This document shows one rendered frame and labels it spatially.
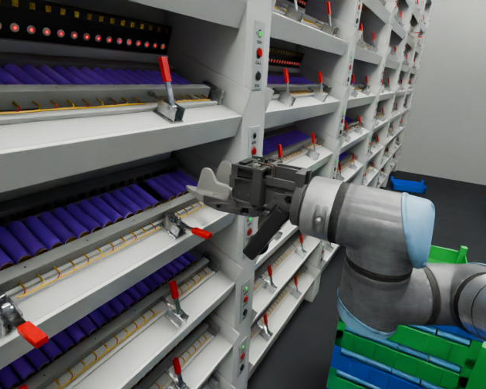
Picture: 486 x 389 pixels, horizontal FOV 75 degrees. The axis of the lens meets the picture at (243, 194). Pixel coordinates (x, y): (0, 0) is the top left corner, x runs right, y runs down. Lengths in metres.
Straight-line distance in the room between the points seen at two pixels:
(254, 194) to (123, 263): 0.22
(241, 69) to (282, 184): 0.27
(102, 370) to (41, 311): 0.20
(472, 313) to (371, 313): 0.12
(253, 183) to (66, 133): 0.25
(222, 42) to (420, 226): 0.48
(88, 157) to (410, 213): 0.39
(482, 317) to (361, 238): 0.16
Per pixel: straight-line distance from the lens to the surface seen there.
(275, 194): 0.49
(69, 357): 0.61
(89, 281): 0.49
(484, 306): 0.50
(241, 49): 0.65
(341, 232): 0.45
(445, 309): 0.54
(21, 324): 0.42
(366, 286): 0.48
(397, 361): 0.98
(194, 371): 0.87
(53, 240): 0.51
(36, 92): 0.45
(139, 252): 0.53
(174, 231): 0.57
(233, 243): 0.75
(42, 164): 0.40
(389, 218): 0.43
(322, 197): 0.45
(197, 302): 0.73
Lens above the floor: 1.00
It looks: 21 degrees down
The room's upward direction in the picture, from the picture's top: 3 degrees clockwise
